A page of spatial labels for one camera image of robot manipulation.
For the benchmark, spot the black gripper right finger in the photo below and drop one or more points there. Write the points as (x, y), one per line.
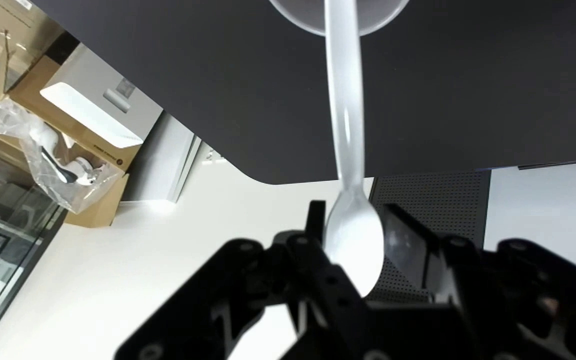
(511, 302)

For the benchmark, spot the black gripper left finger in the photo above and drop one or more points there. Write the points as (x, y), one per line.
(226, 297)

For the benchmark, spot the white plastic spoon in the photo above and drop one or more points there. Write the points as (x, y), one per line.
(354, 237)

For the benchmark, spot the white ceramic mug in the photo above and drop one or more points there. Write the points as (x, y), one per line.
(316, 17)

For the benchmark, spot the cardboard box with bag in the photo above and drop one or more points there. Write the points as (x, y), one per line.
(70, 164)

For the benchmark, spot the white appliance box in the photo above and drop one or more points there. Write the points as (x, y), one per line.
(100, 98)

